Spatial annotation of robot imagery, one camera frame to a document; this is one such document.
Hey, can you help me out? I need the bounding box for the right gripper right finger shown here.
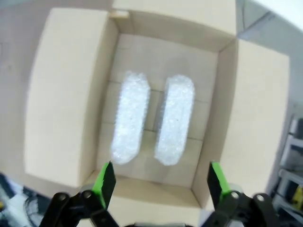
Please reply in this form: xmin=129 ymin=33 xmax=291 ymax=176
xmin=205 ymin=161 xmax=282 ymax=227

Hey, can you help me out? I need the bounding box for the white crumpled plastic sheet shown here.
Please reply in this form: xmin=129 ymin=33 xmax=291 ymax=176
xmin=0 ymin=186 xmax=36 ymax=227

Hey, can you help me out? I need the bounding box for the bubble-wrapped clock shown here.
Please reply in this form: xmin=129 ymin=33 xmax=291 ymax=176
xmin=154 ymin=75 xmax=196 ymax=166
xmin=110 ymin=70 xmax=151 ymax=166

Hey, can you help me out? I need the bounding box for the metal storage rack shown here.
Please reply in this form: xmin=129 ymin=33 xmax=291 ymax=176
xmin=272 ymin=113 xmax=303 ymax=225

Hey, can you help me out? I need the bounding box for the brown cardboard box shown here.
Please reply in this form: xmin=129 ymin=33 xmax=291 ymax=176
xmin=23 ymin=0 xmax=291 ymax=213

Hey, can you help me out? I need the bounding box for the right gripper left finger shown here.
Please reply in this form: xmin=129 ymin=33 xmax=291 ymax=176
xmin=41 ymin=161 xmax=116 ymax=227

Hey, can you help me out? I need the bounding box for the yellow item on rack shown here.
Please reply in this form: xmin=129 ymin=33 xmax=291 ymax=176
xmin=292 ymin=185 xmax=303 ymax=204

